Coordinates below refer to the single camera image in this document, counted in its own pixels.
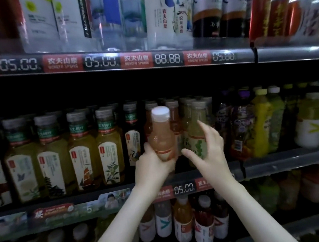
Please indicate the person's right hand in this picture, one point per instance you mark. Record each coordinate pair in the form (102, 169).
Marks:
(214, 165)

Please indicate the person's left hand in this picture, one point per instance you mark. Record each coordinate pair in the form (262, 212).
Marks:
(153, 173)

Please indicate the pink juice bottle white cap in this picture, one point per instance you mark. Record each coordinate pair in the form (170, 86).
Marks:
(161, 136)

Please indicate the yellow tea bottle leaf label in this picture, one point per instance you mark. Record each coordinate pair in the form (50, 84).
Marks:
(110, 163)

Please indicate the pale yellow juice bottle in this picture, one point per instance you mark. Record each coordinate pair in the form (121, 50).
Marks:
(193, 122)

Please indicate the row of tea juice bottles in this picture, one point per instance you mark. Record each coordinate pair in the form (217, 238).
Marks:
(183, 221)

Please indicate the yellow tea bottle ship label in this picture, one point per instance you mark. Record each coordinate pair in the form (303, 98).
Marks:
(82, 166)

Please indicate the black label coffee bottle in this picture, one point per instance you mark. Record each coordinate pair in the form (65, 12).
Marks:
(232, 5)
(207, 7)

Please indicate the row of clear water bottles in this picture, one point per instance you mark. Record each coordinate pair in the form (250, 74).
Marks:
(110, 17)

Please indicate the person's right forearm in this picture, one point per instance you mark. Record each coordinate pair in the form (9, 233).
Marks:
(256, 217)

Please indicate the person's left forearm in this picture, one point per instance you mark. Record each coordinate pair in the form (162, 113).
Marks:
(122, 233)

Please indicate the green pictured price label strip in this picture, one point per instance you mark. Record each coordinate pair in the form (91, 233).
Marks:
(53, 211)

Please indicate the red black price label strip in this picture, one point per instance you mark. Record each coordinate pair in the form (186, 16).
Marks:
(100, 61)

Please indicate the stack of red drink cans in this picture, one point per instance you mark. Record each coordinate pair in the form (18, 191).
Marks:
(262, 16)

